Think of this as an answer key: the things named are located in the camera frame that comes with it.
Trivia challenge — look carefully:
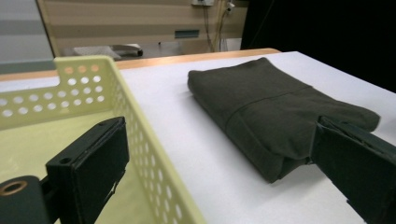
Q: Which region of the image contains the bundle of desk cables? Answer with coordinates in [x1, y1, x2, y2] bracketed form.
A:
[202, 4, 230, 52]

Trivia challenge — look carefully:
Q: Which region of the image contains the office chair base with caster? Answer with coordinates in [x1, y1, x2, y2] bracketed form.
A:
[73, 43, 144, 60]

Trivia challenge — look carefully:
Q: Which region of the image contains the dark olive garment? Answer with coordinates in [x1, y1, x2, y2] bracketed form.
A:
[187, 56, 381, 184]

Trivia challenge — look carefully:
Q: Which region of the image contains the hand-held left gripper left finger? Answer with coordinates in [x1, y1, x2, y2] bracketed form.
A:
[46, 116, 130, 224]

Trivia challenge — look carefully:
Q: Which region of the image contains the grey rectangular desk handle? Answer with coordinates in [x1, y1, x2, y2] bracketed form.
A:
[174, 29, 200, 39]

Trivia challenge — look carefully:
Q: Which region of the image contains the black curtain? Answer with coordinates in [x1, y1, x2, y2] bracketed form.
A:
[241, 0, 396, 92]

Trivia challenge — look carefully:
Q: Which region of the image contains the pale yellow perforated plastic basket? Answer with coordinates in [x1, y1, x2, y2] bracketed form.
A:
[0, 55, 208, 224]

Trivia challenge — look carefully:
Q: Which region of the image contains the light wooden desk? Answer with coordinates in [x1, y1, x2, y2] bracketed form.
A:
[35, 0, 250, 59]

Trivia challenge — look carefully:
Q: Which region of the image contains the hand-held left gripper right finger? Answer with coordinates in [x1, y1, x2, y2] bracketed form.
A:
[311, 116, 396, 224]

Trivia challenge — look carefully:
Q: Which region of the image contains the white cabinet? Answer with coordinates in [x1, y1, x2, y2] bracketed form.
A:
[0, 0, 55, 63]

